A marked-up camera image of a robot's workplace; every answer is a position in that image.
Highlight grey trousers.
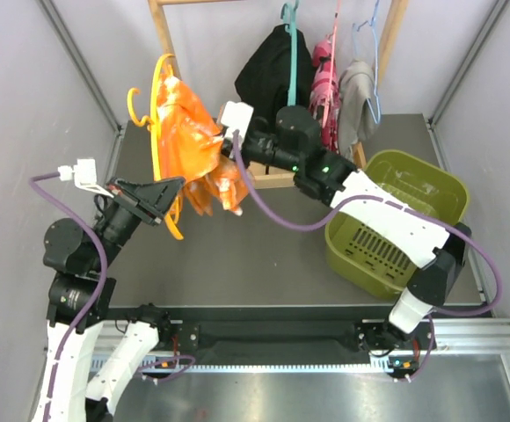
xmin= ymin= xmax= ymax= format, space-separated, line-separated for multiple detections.
xmin=338 ymin=60 xmax=381 ymax=161

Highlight olive green plastic basket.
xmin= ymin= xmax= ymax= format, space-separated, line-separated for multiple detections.
xmin=324 ymin=149 xmax=470 ymax=301

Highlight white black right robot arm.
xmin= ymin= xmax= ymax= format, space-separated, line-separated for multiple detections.
xmin=217 ymin=101 xmax=471 ymax=352

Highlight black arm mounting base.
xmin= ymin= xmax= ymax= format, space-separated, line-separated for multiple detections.
xmin=161 ymin=305 xmax=433 ymax=353

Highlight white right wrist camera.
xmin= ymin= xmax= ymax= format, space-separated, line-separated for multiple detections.
xmin=216 ymin=101 xmax=254 ymax=140

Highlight orange patterned trousers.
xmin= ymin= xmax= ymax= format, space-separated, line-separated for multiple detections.
xmin=157 ymin=75 xmax=248 ymax=215

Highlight black trousers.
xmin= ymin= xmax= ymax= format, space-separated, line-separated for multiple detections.
xmin=235 ymin=25 xmax=316 ymax=126

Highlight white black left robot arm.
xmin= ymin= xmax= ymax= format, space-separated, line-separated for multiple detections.
xmin=30 ymin=177 xmax=185 ymax=421

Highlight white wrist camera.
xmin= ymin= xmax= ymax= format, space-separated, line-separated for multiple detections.
xmin=216 ymin=101 xmax=254 ymax=140
xmin=57 ymin=158 xmax=113 ymax=198

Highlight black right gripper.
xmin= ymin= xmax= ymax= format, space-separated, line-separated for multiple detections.
xmin=208 ymin=129 xmax=303 ymax=173

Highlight pink camouflage trousers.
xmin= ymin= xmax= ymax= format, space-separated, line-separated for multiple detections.
xmin=310 ymin=36 xmax=340 ymax=153

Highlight teal plastic hanger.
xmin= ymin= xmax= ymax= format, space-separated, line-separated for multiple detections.
xmin=280 ymin=0 xmax=300 ymax=106

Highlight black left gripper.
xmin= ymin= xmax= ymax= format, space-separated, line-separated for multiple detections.
xmin=91 ymin=174 xmax=186 ymax=270

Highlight wooden clothes rack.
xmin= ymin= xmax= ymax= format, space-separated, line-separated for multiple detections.
xmin=148 ymin=0 xmax=409 ymax=189

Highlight pink wire hanger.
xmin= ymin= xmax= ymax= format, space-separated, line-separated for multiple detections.
xmin=320 ymin=0 xmax=342 ymax=129

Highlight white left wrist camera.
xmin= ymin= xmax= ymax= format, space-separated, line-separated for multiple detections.
xmin=57 ymin=158 xmax=113 ymax=198

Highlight blue wire hanger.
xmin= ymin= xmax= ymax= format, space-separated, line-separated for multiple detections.
xmin=352 ymin=0 xmax=382 ymax=124

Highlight slotted grey cable duct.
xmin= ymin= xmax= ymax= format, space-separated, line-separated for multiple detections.
xmin=90 ymin=353 xmax=417 ymax=375

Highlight yellow plastic hanger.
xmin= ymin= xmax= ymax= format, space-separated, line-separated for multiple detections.
xmin=127 ymin=54 xmax=184 ymax=241

